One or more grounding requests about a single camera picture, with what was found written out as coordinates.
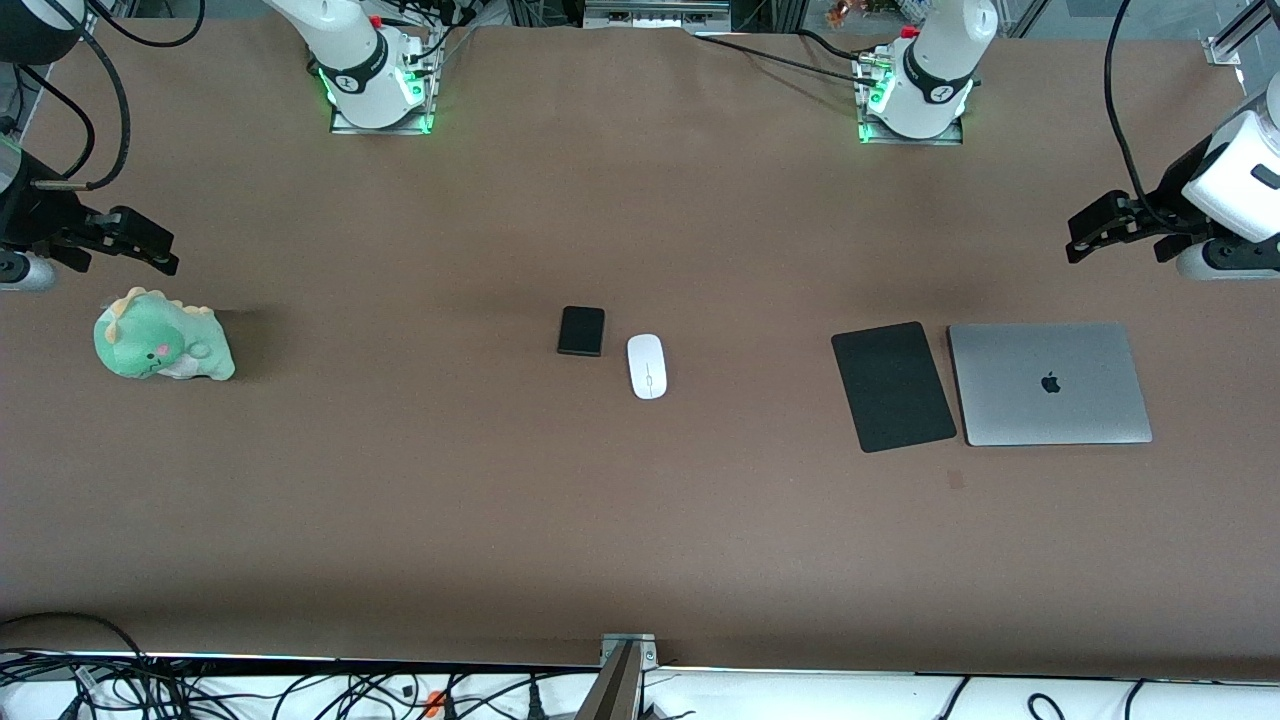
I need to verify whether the black phone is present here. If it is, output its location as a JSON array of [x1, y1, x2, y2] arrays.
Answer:
[[557, 306, 607, 358]]

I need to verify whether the white computer mouse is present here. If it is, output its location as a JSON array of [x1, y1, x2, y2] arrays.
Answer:
[[626, 333, 669, 401]]

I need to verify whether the black mouse pad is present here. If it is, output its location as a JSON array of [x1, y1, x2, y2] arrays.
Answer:
[[830, 320, 959, 454]]

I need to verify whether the green dinosaur plush toy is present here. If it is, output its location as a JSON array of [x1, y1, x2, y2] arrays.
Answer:
[[93, 287, 237, 382]]

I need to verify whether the silver laptop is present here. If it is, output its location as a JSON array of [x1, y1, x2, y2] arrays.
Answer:
[[947, 321, 1154, 448]]

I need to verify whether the metal rack with sockets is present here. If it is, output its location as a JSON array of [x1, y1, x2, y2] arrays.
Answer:
[[583, 0, 733, 33]]

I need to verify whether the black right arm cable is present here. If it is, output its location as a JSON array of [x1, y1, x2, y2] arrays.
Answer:
[[20, 20, 134, 193]]

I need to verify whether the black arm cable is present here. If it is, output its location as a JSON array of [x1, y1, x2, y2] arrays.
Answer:
[[20, 20, 134, 193], [1103, 0, 1156, 211]]

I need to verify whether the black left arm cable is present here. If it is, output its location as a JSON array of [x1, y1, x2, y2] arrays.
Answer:
[[1103, 0, 1156, 211]]

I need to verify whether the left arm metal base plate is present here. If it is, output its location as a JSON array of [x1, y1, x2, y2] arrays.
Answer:
[[856, 55, 967, 147]]

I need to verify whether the aluminium frame corner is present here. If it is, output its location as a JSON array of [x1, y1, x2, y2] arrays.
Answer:
[[1203, 0, 1280, 69]]

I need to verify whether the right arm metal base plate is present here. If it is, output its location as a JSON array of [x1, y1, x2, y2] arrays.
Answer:
[[328, 70, 435, 137]]

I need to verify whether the short black table cable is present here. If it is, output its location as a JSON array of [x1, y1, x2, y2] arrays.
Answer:
[[798, 28, 873, 61]]

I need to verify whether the long black table cable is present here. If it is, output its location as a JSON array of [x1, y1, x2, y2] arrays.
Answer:
[[694, 35, 881, 87]]

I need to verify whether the black looped floor cable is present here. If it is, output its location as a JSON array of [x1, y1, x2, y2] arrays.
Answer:
[[0, 611, 156, 691]]

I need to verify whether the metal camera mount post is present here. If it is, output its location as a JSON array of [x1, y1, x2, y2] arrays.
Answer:
[[574, 632, 661, 720]]

